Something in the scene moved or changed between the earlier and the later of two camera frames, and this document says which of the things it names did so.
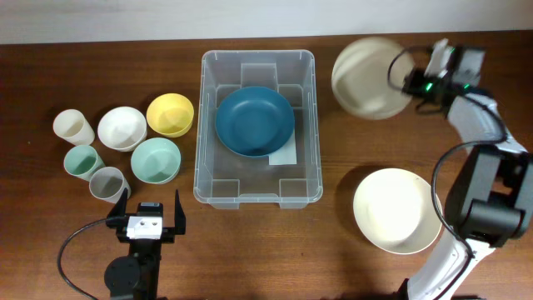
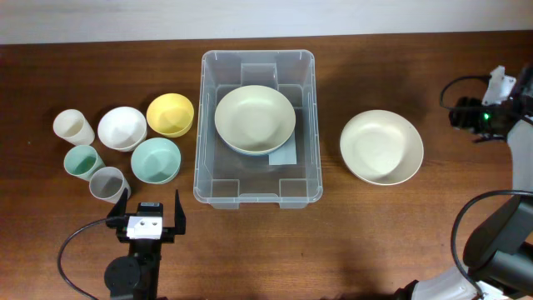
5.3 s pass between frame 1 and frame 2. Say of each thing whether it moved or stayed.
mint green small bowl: stayed
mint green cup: stayed
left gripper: stayed
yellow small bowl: stayed
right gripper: moved
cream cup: stayed
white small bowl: stayed
